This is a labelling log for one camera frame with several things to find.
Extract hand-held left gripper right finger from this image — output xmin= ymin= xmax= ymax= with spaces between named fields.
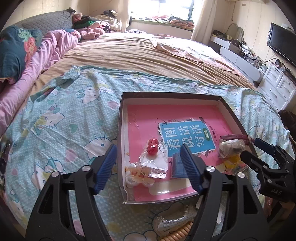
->
xmin=180 ymin=144 xmax=270 ymax=241

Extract cat printed blue blanket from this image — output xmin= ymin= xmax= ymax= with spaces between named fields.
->
xmin=5 ymin=65 xmax=292 ymax=241

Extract small clear silver packet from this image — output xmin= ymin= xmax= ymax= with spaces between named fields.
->
xmin=217 ymin=140 xmax=245 ymax=159

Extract shallow cardboard box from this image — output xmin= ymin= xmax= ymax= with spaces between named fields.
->
xmin=117 ymin=92 xmax=258 ymax=205

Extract grey white vanity desk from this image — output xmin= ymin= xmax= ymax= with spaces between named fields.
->
xmin=209 ymin=36 xmax=266 ymax=82

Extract window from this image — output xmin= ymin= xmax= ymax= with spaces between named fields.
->
xmin=128 ymin=0 xmax=195 ymax=20

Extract black television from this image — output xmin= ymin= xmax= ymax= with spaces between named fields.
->
xmin=267 ymin=22 xmax=296 ymax=67

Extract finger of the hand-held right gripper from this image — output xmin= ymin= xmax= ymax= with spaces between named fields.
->
xmin=240 ymin=151 xmax=273 ymax=179
xmin=254 ymin=137 xmax=292 ymax=163

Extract blue comb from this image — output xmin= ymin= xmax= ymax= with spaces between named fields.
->
xmin=171 ymin=155 xmax=192 ymax=179

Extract grey quilted pillow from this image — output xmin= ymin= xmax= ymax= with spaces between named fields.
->
xmin=1 ymin=9 xmax=74 ymax=37

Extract pink floral cloth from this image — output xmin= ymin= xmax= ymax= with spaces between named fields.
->
xmin=150 ymin=37 xmax=236 ymax=71

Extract white drawer cabinet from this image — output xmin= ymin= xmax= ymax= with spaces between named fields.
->
xmin=257 ymin=62 xmax=296 ymax=112

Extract clothes on window sill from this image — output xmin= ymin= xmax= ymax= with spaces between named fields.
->
xmin=139 ymin=14 xmax=195 ymax=29

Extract cosmetics clutter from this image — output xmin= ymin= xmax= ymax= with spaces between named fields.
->
xmin=213 ymin=30 xmax=266 ymax=67

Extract vanity mirror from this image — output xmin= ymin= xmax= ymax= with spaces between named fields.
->
xmin=228 ymin=23 xmax=244 ymax=42

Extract white cartoon hair clip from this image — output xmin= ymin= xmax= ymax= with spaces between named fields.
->
xmin=125 ymin=162 xmax=155 ymax=187

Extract pink fuzzy garment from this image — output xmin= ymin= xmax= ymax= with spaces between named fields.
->
xmin=70 ymin=27 xmax=104 ymax=41

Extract pink book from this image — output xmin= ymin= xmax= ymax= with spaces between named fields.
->
xmin=127 ymin=104 xmax=249 ymax=202

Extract cream hair clip packet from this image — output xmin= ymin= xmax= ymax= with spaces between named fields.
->
xmin=154 ymin=214 xmax=197 ymax=232

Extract red hair tie card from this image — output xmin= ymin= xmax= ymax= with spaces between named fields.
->
xmin=139 ymin=138 xmax=170 ymax=180

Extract pile of clothes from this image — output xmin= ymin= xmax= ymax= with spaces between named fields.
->
xmin=73 ymin=10 xmax=123 ymax=35

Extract orange coil hair tie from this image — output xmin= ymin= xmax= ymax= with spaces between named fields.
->
xmin=159 ymin=221 xmax=195 ymax=241

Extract dark floral pillow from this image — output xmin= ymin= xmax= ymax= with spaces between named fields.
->
xmin=0 ymin=25 xmax=43 ymax=80

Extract brown headband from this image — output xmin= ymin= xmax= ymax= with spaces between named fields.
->
xmin=220 ymin=134 xmax=251 ymax=145

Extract dark brown fuzzy object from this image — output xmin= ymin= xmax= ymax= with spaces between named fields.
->
xmin=277 ymin=109 xmax=296 ymax=144

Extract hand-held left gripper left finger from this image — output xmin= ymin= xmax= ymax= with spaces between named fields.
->
xmin=25 ymin=145 xmax=118 ymax=241

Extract yellow hoop earrings packet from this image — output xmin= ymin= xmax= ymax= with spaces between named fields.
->
xmin=223 ymin=154 xmax=249 ymax=175

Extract tan bed sheet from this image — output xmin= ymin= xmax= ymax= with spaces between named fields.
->
xmin=30 ymin=32 xmax=257 ymax=91

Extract cream curtain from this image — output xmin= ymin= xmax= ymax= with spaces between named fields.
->
xmin=116 ymin=0 xmax=132 ymax=33
xmin=191 ymin=0 xmax=214 ymax=43

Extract pink quilt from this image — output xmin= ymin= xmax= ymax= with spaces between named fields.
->
xmin=0 ymin=29 xmax=81 ymax=137

